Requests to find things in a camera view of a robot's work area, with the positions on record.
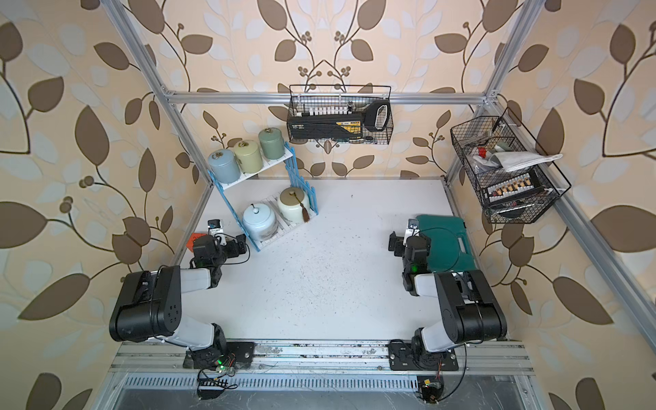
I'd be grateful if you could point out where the blue white two-tier shelf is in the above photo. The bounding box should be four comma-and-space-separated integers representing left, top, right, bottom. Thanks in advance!
208, 142, 319, 252

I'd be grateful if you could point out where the cream jar with tassel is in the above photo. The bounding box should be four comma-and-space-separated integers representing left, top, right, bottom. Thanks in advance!
278, 187, 310, 224

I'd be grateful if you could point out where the blue cylindrical tea canister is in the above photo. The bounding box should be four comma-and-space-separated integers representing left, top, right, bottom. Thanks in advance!
208, 149, 242, 184

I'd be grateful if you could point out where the yellow-green cylindrical tea canister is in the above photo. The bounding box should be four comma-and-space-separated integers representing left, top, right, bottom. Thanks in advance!
233, 140, 264, 174

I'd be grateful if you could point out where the green cylindrical tea canister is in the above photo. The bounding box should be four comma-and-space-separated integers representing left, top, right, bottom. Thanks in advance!
258, 127, 285, 161

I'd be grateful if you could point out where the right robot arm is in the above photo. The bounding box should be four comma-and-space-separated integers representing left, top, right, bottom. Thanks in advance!
388, 233, 507, 372

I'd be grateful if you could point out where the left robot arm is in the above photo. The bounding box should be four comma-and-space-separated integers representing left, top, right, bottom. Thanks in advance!
109, 234, 256, 371

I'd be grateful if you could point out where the light blue round jar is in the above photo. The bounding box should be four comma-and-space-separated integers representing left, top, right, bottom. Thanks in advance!
243, 203, 278, 242

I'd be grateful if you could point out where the red small object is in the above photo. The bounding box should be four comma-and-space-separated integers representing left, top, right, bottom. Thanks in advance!
186, 232, 207, 252

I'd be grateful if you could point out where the green plastic tool case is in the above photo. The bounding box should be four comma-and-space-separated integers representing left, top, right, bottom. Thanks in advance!
417, 215, 477, 273

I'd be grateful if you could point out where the bit set tray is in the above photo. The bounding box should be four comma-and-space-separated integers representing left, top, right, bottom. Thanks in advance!
483, 172, 544, 206

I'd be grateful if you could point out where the black yellow tool box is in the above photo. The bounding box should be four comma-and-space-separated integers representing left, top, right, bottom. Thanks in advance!
287, 114, 364, 142

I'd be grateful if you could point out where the white paper packet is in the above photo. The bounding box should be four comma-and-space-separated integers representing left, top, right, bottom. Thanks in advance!
490, 151, 563, 173

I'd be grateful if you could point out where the white bit row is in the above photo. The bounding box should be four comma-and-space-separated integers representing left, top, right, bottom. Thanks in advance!
307, 105, 352, 116

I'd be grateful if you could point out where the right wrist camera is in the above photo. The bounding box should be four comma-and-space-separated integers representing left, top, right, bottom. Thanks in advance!
403, 219, 420, 243

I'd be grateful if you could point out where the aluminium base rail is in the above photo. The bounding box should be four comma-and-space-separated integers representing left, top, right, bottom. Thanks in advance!
108, 337, 535, 378

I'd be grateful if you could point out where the back black wire basket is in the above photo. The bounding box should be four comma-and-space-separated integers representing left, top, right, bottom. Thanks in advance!
286, 83, 394, 145

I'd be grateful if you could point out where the black wire basket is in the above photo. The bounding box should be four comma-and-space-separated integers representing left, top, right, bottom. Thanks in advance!
286, 83, 394, 145
450, 108, 572, 224

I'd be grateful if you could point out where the right black wire basket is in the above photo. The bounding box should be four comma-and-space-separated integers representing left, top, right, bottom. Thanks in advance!
450, 108, 572, 224

